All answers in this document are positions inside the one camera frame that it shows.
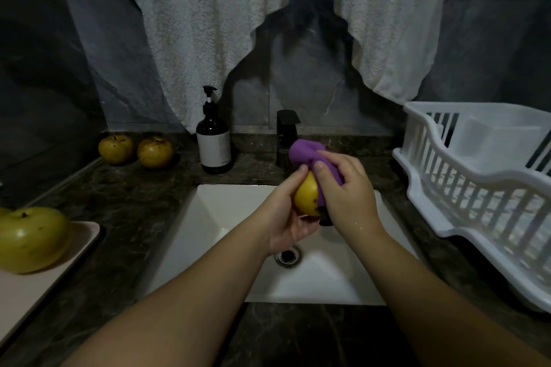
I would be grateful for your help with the person's left hand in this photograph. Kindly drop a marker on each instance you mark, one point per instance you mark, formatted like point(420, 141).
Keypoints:
point(280, 216)

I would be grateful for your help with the person's left forearm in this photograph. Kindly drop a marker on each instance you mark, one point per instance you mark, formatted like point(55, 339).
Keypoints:
point(163, 315)

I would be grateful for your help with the spotted yellow apple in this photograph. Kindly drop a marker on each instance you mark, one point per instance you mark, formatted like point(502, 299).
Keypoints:
point(306, 197)
point(33, 239)

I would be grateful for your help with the dark soap pump bottle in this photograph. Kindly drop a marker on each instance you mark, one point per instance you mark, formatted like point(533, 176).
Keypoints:
point(213, 140)

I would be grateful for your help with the black faucet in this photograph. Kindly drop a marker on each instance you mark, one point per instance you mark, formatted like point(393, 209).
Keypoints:
point(286, 126)

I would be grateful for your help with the white plastic basket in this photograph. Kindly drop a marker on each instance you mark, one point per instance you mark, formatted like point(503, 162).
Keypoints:
point(482, 190)

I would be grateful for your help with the person's right hand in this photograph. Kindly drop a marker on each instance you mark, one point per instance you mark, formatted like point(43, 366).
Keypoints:
point(351, 199)

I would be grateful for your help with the group of yellow apples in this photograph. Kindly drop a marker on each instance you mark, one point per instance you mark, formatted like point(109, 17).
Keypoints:
point(155, 152)

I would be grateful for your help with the person's right forearm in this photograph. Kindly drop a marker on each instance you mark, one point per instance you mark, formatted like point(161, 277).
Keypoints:
point(448, 306)

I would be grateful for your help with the white sink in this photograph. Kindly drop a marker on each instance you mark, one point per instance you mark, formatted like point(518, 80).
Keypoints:
point(198, 233)

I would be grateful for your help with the metal sink drain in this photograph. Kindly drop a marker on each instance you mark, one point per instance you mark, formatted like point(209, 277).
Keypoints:
point(287, 256)

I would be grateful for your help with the purple cloth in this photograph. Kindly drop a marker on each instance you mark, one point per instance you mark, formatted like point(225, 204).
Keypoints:
point(306, 152)

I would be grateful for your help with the beige plastic tray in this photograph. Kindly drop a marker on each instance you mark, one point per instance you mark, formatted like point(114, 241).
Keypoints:
point(60, 281)

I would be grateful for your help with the white hanging towel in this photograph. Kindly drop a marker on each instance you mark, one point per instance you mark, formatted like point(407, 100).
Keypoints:
point(189, 27)

